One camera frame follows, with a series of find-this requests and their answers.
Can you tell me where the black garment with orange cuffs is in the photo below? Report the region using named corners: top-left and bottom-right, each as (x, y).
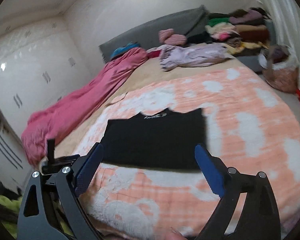
top-left (101, 108), bottom-right (206, 171)

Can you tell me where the green sleeve forearm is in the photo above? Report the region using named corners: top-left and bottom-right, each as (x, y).
top-left (0, 195), bottom-right (23, 239)

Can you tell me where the pink laundry basket with clothes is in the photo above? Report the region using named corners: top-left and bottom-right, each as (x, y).
top-left (258, 44), bottom-right (299, 94)

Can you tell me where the stack of folded clothes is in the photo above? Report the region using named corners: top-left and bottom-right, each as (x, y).
top-left (205, 7), bottom-right (271, 57)

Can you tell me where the person's right hand thumb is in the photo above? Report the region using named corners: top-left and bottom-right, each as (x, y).
top-left (164, 228), bottom-right (187, 240)

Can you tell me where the magenta pink quilt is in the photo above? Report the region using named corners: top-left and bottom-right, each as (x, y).
top-left (21, 47), bottom-right (148, 167)

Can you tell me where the pink and white fleece blanket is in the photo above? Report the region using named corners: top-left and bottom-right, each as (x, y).
top-left (76, 67), bottom-right (300, 239)

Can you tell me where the white glossy wardrobe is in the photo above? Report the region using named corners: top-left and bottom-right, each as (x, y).
top-left (0, 17), bottom-right (92, 137)

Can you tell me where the lilac crumpled garment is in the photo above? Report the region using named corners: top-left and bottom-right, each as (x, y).
top-left (159, 43), bottom-right (235, 72)

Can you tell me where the blue garment by headboard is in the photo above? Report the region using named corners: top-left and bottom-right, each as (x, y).
top-left (110, 42), bottom-right (140, 61)

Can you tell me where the pink fuzzy garment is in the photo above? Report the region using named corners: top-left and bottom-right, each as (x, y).
top-left (158, 29), bottom-right (187, 46)

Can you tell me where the grey headboard cushion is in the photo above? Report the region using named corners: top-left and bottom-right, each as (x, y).
top-left (99, 5), bottom-right (209, 63)

